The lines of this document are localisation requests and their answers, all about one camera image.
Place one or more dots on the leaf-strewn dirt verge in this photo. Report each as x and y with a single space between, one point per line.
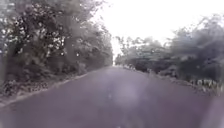
31 90

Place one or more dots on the row of trees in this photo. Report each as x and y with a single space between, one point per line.
43 40
186 53

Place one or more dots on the overgrown grass verge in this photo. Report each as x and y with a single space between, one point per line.
200 84

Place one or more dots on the grey asphalt road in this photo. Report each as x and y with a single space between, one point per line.
110 100

